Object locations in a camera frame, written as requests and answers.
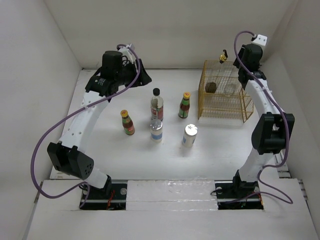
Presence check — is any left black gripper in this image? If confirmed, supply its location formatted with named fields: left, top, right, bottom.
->
left=115, top=59, right=151, bottom=88

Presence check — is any clear oil bottle gold spout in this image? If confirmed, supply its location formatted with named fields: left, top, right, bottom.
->
left=221, top=69, right=241, bottom=96

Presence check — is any oil bottle with dark base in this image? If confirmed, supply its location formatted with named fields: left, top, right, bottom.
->
left=204, top=49, right=230, bottom=95

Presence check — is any black cap red label bottle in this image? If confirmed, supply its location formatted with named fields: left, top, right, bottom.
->
left=150, top=88, right=164, bottom=121

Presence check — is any silver lid shaker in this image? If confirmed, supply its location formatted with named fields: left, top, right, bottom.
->
left=149, top=119, right=163, bottom=143
left=182, top=123, right=198, bottom=148

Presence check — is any green red sauce bottle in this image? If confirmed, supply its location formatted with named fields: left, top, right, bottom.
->
left=178, top=92, right=191, bottom=119
left=120, top=109, right=135, bottom=136

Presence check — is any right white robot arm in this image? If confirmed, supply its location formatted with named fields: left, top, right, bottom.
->
left=231, top=43, right=287, bottom=197

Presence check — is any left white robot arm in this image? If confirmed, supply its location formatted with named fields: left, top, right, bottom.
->
left=47, top=44, right=152, bottom=199

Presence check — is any white foam block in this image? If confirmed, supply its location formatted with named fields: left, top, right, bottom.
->
left=126, top=179, right=218, bottom=212

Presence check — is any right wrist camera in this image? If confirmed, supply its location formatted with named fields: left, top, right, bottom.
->
left=251, top=34, right=268, bottom=47

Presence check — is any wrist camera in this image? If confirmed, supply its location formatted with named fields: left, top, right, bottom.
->
left=125, top=43, right=135, bottom=51
left=251, top=34, right=268, bottom=47

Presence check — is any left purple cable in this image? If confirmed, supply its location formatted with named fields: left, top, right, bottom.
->
left=30, top=43, right=140, bottom=200

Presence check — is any purple cable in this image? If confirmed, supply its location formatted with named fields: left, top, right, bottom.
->
left=233, top=30, right=294, bottom=205
left=30, top=43, right=140, bottom=200

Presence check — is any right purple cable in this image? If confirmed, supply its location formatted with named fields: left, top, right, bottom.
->
left=233, top=30, right=294, bottom=205

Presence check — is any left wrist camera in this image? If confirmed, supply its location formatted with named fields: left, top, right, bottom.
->
left=125, top=43, right=135, bottom=51

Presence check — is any yellow wire rack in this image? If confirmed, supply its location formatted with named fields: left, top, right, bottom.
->
left=197, top=60, right=254, bottom=122

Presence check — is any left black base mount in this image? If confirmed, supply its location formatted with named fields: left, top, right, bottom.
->
left=79, top=180, right=128, bottom=211

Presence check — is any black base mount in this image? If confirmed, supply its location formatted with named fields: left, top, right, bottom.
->
left=210, top=182, right=264, bottom=210
left=79, top=180, right=128, bottom=211

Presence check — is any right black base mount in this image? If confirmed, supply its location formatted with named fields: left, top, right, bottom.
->
left=210, top=182, right=264, bottom=210

